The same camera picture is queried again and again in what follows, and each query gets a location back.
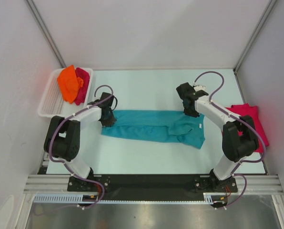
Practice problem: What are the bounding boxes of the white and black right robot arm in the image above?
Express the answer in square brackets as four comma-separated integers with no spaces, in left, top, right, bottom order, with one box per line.
[176,83,259,191]

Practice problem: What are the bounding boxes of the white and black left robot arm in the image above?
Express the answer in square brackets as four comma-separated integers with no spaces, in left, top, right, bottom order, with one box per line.
[44,92,118,191]

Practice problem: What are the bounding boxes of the white slotted cable duct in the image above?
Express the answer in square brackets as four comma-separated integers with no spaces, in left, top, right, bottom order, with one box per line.
[33,193,226,205]

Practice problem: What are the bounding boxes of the white perforated plastic basket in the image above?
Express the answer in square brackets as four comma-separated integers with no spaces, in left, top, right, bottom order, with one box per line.
[38,68,93,118]

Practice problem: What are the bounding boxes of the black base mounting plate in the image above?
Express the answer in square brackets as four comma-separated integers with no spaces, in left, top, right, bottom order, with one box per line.
[67,174,238,200]

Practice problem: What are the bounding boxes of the folded crimson t shirt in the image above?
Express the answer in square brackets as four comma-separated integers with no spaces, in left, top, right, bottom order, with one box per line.
[226,103,269,147]

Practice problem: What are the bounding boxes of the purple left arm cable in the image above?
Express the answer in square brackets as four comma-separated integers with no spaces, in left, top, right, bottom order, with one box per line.
[33,85,115,211]

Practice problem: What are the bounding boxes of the orange t shirt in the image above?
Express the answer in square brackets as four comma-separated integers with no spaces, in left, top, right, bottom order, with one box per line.
[57,65,80,104]

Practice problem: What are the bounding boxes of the teal t shirt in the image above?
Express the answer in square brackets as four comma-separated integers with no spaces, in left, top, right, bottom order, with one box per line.
[101,110,205,149]

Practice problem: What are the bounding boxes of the crimson t shirt in basket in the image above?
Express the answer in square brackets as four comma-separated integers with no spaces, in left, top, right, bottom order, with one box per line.
[74,68,90,105]

